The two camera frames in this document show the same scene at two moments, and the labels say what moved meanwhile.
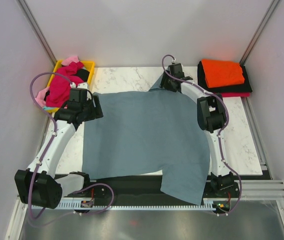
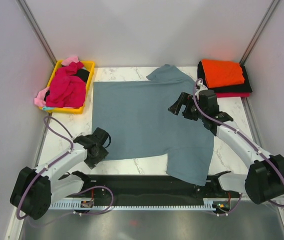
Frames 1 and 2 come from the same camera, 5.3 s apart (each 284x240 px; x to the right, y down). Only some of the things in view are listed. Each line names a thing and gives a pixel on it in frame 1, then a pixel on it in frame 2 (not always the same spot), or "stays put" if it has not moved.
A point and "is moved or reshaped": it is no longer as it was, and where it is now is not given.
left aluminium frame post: [31, 19] stays put
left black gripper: [96, 112] -> [102, 153]
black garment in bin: [83, 73] stays put
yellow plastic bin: [89, 65] stays put
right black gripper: [165, 77] -> [185, 99]
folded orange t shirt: [218, 73] stays put
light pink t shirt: [41, 97] stays put
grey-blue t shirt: [141, 132] is moved or reshaped
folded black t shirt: [244, 87] stays put
